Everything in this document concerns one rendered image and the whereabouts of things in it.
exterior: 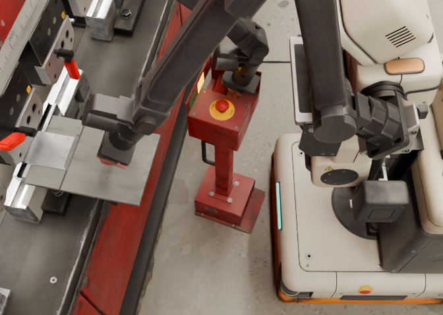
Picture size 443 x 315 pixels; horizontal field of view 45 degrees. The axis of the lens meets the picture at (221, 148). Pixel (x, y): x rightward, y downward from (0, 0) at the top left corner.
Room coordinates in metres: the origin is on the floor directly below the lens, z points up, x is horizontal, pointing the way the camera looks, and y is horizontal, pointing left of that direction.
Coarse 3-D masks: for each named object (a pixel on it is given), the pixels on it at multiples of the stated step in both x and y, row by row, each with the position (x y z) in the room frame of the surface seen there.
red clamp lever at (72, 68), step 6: (60, 48) 0.74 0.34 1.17; (60, 54) 0.72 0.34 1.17; (66, 54) 0.72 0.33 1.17; (72, 54) 0.72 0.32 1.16; (66, 60) 0.72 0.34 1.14; (72, 60) 0.73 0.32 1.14; (66, 66) 0.72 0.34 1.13; (72, 66) 0.72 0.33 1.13; (72, 72) 0.72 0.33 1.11; (78, 72) 0.73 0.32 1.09; (72, 78) 0.72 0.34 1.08; (78, 78) 0.72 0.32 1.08
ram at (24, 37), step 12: (0, 0) 0.66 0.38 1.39; (12, 0) 0.69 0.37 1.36; (24, 0) 0.72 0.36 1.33; (0, 12) 0.65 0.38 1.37; (12, 12) 0.68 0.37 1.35; (36, 12) 0.74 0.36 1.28; (0, 24) 0.63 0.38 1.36; (12, 24) 0.66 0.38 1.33; (0, 36) 0.62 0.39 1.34; (24, 36) 0.68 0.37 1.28; (0, 48) 0.61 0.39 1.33; (12, 60) 0.62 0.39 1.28; (0, 84) 0.56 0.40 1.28
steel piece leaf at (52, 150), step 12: (48, 132) 0.62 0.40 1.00; (36, 144) 0.59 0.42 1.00; (48, 144) 0.59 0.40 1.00; (60, 144) 0.59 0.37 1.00; (72, 144) 0.58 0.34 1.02; (36, 156) 0.56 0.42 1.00; (48, 156) 0.56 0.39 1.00; (60, 156) 0.56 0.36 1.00; (72, 156) 0.56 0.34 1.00; (60, 168) 0.53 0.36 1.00
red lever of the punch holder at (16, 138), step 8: (16, 128) 0.53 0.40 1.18; (24, 128) 0.53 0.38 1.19; (32, 128) 0.53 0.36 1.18; (8, 136) 0.49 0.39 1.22; (16, 136) 0.49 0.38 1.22; (24, 136) 0.50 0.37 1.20; (32, 136) 0.51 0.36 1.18; (0, 144) 0.46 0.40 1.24; (8, 144) 0.46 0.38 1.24; (16, 144) 0.48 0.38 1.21
